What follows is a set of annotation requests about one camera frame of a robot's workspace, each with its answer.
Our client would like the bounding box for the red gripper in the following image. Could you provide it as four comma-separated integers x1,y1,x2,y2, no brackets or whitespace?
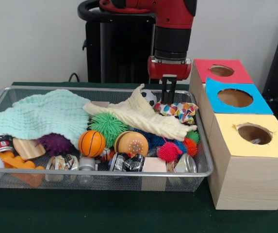
147,55,192,104

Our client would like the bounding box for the shallow mesh bin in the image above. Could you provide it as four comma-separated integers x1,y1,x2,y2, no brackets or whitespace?
0,86,214,192

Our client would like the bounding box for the wooden box with three holes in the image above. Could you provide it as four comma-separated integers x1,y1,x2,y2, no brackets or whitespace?
189,59,278,211

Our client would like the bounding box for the small toy soccer ball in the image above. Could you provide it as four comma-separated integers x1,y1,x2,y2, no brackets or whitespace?
140,89,158,107

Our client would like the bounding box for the cream waffle cloth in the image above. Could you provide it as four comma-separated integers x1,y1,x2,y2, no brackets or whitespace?
83,83,197,142

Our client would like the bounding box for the hamburger toy ball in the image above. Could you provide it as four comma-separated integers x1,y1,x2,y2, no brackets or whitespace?
114,131,149,157

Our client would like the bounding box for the green spiky rubber ball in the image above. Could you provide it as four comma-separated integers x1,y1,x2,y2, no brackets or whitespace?
88,112,130,141

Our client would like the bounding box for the crushed silver can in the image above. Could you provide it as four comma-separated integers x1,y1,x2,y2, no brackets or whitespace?
175,153,197,173

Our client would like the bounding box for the orange toy basketball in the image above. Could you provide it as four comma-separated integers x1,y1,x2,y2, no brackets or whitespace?
78,130,107,158

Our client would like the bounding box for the purple spiky rubber ball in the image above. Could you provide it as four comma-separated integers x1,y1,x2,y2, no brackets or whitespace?
35,133,74,157

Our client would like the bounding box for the mint green waffle cloth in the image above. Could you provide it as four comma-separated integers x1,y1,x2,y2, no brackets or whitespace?
0,89,91,149

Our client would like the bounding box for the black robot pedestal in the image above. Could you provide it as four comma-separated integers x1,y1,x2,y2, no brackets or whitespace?
77,0,166,84

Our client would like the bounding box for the black cable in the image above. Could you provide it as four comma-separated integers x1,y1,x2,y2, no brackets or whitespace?
68,72,82,83

